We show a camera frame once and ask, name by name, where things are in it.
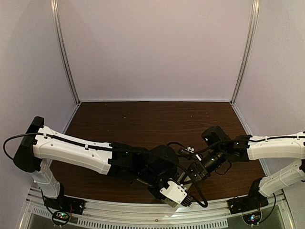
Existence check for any white remote control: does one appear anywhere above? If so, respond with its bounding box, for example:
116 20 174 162
159 172 193 208

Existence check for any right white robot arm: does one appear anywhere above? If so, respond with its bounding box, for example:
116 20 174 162
190 126 305 211

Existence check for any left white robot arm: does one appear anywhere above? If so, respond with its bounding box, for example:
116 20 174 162
13 116 187 212

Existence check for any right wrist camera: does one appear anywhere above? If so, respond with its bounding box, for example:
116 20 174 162
178 146 202 161

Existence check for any right black cable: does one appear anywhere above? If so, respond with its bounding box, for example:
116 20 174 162
166 135 305 158

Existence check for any black cable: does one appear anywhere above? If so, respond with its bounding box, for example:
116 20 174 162
2 134 208 208
166 135 305 158

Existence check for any left black cable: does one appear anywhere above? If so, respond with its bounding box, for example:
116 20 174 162
2 134 208 208

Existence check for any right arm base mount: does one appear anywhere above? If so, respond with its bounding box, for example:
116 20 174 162
227 195 269 214

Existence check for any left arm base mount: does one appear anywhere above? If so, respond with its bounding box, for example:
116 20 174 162
44 196 85 215

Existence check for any aluminium front rail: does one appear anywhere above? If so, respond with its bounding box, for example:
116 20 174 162
17 189 294 229

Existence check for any white slotted cable duct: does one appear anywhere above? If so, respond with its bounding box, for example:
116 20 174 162
27 207 229 229

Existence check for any right aluminium corner post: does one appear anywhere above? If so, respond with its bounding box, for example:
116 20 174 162
230 0 260 106

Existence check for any aluminium corner post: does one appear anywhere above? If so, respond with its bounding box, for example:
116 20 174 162
230 0 260 106
50 0 81 105

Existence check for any left aluminium corner post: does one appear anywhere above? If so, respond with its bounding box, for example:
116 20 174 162
50 0 81 105

